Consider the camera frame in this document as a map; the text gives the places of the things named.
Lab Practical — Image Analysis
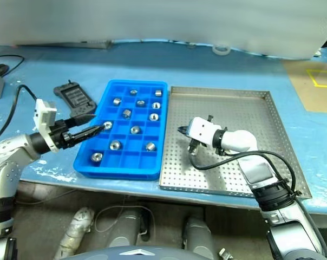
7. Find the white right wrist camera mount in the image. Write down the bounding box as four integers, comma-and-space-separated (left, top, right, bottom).
187, 116, 223, 148

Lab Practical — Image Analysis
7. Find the grey rounded robot torso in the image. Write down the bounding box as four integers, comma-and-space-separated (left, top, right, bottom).
59, 244, 221, 260

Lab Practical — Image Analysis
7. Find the blue compartment tray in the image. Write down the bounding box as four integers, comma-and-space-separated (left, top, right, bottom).
73, 79, 169, 181

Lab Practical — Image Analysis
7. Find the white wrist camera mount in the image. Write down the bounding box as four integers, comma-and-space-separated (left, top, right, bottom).
34, 98, 58, 152
187, 116, 223, 148

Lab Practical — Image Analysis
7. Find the thin grey cable loop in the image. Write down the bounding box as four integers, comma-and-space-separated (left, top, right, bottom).
94, 205, 155, 234

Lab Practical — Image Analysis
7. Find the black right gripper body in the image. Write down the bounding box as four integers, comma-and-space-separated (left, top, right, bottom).
188, 138, 207, 156

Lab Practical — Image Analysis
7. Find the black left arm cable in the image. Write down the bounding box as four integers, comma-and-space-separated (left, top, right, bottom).
0, 84, 37, 147

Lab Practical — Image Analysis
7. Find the dark grey rounded cylinder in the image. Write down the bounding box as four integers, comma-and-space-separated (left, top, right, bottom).
183, 214, 217, 257
108, 207, 154, 251

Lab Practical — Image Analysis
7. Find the pale wrapped tube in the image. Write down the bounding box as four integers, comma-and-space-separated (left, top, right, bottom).
53, 206, 95, 260

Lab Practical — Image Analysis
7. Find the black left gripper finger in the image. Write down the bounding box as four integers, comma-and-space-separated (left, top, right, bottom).
68, 113, 97, 128
68, 124, 106, 145

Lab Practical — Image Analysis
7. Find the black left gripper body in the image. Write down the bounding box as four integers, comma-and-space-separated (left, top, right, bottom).
50, 119, 74, 150

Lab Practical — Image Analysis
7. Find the perforated steel tray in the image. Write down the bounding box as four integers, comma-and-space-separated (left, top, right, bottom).
158, 86, 313, 199

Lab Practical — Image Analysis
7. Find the white backdrop panel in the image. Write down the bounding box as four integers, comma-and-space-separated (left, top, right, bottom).
0, 0, 327, 60

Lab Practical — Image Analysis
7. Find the brown cardboard mat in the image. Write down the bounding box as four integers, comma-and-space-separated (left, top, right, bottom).
283, 58, 327, 114

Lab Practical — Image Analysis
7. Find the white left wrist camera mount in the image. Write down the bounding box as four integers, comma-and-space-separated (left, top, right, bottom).
34, 98, 58, 152

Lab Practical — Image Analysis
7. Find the thin black cable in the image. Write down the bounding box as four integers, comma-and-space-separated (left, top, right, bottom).
0, 54, 25, 77

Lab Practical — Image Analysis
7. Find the black handheld controller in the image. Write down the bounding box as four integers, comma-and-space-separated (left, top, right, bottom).
53, 79, 97, 118

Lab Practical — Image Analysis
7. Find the white tape roll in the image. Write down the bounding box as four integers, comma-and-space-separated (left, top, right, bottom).
212, 44, 231, 57

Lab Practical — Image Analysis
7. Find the grey metal bar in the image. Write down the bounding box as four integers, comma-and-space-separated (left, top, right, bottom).
12, 40, 113, 50

